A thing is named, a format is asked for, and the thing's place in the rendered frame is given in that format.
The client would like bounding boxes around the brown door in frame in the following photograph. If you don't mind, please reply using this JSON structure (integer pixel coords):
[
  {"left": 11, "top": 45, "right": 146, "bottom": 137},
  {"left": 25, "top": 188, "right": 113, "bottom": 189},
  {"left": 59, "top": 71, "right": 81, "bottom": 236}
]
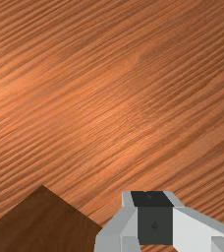
[{"left": 0, "top": 184, "right": 104, "bottom": 252}]

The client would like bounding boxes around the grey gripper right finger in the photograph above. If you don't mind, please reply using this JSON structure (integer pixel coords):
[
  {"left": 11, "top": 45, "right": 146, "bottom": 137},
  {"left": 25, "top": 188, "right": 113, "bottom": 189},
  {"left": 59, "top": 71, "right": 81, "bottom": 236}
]
[{"left": 154, "top": 190, "right": 224, "bottom": 252}]

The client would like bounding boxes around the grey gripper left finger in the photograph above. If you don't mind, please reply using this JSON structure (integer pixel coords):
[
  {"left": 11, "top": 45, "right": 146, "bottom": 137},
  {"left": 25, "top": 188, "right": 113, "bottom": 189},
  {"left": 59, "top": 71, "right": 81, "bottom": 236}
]
[{"left": 93, "top": 190, "right": 156, "bottom": 252}]

